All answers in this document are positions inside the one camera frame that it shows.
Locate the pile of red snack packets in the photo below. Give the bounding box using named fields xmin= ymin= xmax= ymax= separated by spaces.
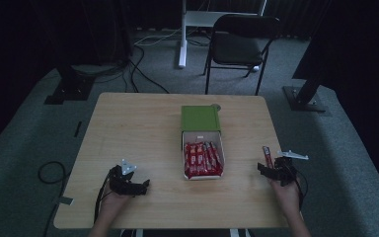
xmin=184 ymin=140 xmax=224 ymax=179

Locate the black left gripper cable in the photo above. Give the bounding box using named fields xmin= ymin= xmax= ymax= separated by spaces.
xmin=93 ymin=164 xmax=117 ymax=225

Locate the white desk frame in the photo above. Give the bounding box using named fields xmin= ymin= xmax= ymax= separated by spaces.
xmin=177 ymin=0 xmax=268 ymax=69

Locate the dark curtain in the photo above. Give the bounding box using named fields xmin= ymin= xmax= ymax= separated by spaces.
xmin=290 ymin=0 xmax=379 ymax=205
xmin=0 ymin=0 xmax=133 ymax=159

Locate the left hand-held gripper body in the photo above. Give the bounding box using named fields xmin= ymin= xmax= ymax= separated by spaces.
xmin=108 ymin=158 xmax=138 ymax=197

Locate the black stand with base plate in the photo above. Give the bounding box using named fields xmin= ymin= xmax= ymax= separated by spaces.
xmin=282 ymin=63 xmax=329 ymax=114
xmin=43 ymin=62 xmax=97 ymax=106

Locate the black folding chair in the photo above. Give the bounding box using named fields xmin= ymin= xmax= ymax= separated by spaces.
xmin=202 ymin=13 xmax=282 ymax=97

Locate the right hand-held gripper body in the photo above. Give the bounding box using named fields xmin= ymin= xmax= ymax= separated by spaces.
xmin=273 ymin=150 xmax=310 ymax=188

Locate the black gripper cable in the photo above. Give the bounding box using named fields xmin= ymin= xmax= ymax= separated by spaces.
xmin=93 ymin=164 xmax=117 ymax=225
xmin=282 ymin=164 xmax=310 ymax=211

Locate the black floor cable bundle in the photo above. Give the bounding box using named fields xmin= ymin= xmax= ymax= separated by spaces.
xmin=93 ymin=43 xmax=171 ymax=95

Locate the green box lid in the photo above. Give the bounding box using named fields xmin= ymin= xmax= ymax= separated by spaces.
xmin=180 ymin=105 xmax=222 ymax=133

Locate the person's right hand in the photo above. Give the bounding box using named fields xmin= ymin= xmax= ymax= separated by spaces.
xmin=270 ymin=180 xmax=301 ymax=215

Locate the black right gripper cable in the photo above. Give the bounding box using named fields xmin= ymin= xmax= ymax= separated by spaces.
xmin=282 ymin=164 xmax=310 ymax=211

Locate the black looped floor cable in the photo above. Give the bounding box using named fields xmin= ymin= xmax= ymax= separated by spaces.
xmin=38 ymin=160 xmax=69 ymax=237

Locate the red snack stick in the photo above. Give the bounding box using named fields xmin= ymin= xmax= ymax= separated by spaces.
xmin=262 ymin=145 xmax=274 ymax=169

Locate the black strip on floor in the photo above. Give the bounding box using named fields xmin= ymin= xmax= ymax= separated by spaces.
xmin=73 ymin=120 xmax=83 ymax=138

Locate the white floor cable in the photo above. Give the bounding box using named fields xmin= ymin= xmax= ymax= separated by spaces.
xmin=133 ymin=28 xmax=183 ymax=47

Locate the person's left hand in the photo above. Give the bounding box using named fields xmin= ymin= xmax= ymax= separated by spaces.
xmin=100 ymin=190 xmax=133 ymax=217

